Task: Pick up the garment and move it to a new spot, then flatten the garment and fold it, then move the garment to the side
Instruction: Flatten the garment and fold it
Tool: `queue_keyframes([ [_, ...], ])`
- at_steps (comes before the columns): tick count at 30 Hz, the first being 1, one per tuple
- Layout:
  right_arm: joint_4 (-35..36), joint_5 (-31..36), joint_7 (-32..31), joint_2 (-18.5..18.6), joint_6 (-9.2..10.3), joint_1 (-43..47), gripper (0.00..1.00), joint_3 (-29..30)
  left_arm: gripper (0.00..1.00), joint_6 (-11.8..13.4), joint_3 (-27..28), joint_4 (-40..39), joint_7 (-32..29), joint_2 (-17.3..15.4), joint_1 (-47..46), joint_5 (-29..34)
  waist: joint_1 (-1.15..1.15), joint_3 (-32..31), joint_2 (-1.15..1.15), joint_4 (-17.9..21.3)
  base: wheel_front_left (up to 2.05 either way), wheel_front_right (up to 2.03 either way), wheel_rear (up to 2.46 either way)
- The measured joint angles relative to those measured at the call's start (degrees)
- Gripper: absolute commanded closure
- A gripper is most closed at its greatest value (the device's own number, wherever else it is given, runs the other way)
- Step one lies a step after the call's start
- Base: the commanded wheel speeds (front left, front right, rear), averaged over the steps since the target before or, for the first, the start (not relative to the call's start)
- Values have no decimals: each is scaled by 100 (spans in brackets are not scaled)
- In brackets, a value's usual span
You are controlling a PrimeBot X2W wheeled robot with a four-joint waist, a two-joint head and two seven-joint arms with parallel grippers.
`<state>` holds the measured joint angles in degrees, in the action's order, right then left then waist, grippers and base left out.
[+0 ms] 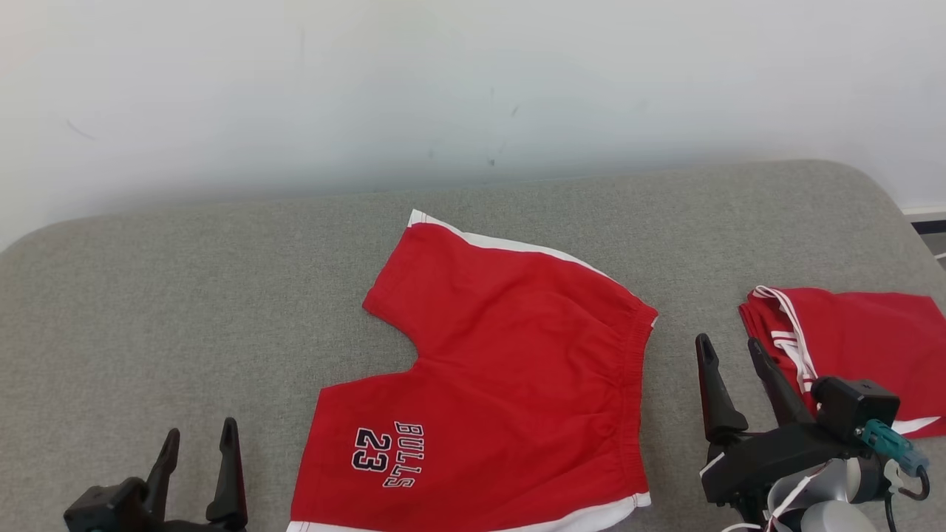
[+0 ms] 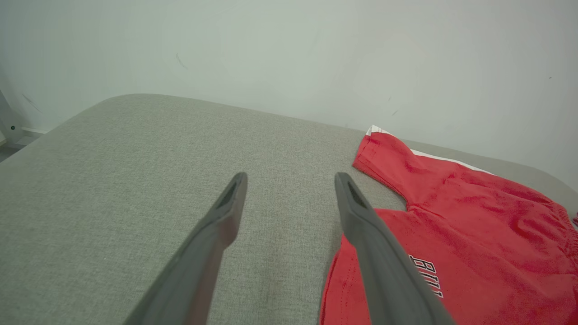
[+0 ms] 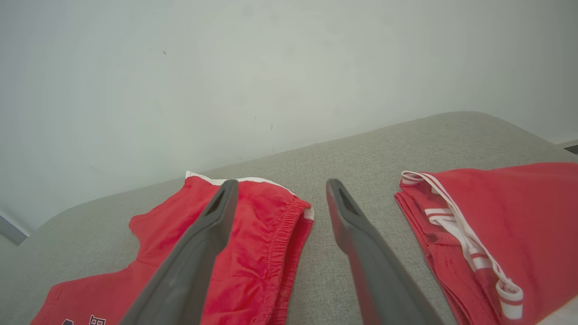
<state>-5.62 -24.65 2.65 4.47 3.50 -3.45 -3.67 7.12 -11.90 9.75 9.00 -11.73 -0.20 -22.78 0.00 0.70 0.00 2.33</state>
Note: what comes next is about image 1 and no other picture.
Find red jersey with white sleeves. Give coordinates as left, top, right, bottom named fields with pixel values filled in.
left=739, top=284, right=946, bottom=440

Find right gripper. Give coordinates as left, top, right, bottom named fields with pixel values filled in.
left=695, top=333, right=877, bottom=512

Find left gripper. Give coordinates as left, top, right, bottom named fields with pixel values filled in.
left=140, top=417, right=249, bottom=532

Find teal cable connector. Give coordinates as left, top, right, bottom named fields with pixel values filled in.
left=861, top=419, right=930, bottom=477

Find white and red wire bundle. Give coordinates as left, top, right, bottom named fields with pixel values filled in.
left=721, top=473, right=823, bottom=532

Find thin black cable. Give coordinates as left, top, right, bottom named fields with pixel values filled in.
left=883, top=465, right=933, bottom=532

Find red shorts with white trim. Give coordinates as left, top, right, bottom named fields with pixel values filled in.
left=287, top=209, right=659, bottom=532

